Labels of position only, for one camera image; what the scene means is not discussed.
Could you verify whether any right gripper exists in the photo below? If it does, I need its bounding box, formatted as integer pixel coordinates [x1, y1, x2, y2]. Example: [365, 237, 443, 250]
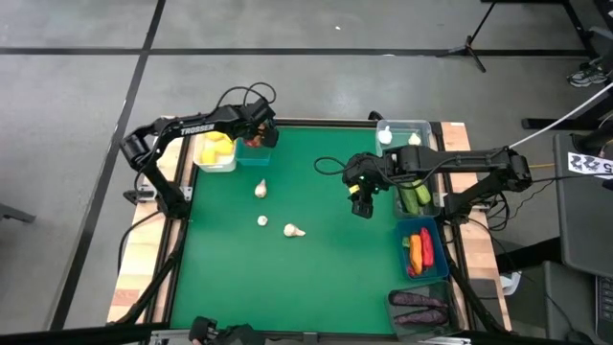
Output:
[342, 150, 399, 219]

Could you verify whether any dark green cucumber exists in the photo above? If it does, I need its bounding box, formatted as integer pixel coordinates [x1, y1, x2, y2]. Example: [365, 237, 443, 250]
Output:
[400, 184, 420, 216]

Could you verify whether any light green cucumber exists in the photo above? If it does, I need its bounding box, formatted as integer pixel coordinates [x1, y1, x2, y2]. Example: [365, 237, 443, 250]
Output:
[414, 181, 432, 206]

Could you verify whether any long red pepper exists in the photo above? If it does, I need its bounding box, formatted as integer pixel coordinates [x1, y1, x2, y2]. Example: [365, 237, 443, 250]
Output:
[420, 226, 436, 268]

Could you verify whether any orange carrot with green top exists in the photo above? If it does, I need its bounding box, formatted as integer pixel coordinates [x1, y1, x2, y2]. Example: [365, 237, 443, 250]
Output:
[401, 234, 424, 276]

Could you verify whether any teal plastic bin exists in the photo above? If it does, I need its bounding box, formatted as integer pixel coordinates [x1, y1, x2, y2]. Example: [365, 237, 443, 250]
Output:
[234, 138, 272, 168]

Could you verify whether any clear plastic bin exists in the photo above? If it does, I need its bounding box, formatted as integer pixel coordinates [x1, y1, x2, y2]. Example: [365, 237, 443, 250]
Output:
[375, 119, 434, 157]

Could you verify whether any white plastic bin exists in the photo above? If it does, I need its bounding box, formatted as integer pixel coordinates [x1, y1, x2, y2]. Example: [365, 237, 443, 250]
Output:
[193, 128, 238, 173]

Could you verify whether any green-tinted clear bin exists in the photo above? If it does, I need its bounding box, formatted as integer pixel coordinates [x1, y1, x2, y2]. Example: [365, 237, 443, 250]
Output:
[393, 184, 442, 219]

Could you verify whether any blue plastic bin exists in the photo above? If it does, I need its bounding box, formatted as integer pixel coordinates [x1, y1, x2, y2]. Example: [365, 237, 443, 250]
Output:
[395, 218, 450, 283]

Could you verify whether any green table mat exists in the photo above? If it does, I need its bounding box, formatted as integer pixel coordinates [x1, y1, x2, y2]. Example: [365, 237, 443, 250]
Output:
[170, 122, 449, 335]

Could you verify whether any black tripod stand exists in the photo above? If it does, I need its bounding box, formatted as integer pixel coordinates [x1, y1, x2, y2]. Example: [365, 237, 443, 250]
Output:
[436, 0, 499, 74]

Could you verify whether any smoky dark plastic bin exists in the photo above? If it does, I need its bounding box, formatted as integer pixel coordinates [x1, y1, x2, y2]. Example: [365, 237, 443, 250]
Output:
[386, 280, 462, 339]

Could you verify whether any black floor stand base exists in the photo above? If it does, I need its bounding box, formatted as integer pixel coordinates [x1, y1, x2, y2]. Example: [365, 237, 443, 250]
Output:
[520, 93, 613, 133]

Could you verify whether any white crumpled bag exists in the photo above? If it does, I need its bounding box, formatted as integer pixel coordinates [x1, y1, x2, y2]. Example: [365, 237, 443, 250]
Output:
[500, 270, 523, 297]

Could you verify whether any white printed tag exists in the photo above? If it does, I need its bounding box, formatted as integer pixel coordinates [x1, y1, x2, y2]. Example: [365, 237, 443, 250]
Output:
[567, 151, 613, 180]

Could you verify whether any dark grey desk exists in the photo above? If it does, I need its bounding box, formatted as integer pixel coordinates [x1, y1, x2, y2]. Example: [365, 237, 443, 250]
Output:
[553, 132, 613, 279]

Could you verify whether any person's shoe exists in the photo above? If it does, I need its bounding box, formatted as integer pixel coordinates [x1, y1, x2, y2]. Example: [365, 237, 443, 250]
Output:
[567, 64, 608, 88]

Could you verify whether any grey chair leg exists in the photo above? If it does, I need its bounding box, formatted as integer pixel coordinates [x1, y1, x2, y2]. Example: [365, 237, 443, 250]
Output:
[0, 203, 37, 225]

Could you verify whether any black cable sleeve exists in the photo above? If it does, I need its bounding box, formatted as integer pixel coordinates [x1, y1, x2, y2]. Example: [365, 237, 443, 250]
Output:
[444, 261, 511, 335]
[112, 218, 191, 327]

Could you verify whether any white cable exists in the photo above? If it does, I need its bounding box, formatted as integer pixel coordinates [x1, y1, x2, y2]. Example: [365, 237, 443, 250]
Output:
[508, 81, 613, 149]

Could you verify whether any black frame bar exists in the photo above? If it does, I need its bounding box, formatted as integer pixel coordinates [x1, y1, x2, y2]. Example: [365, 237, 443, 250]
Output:
[0, 321, 169, 345]

